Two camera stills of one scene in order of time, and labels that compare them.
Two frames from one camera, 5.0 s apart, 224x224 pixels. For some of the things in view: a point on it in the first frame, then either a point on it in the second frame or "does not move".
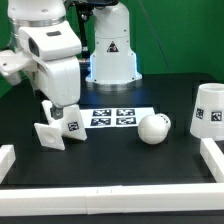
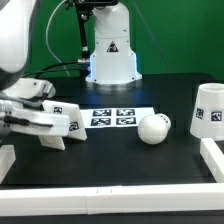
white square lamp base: x=70 y=126 does not move
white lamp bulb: x=154 y=128 does not move
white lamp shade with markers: x=208 y=116 does not move
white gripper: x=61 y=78 to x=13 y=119
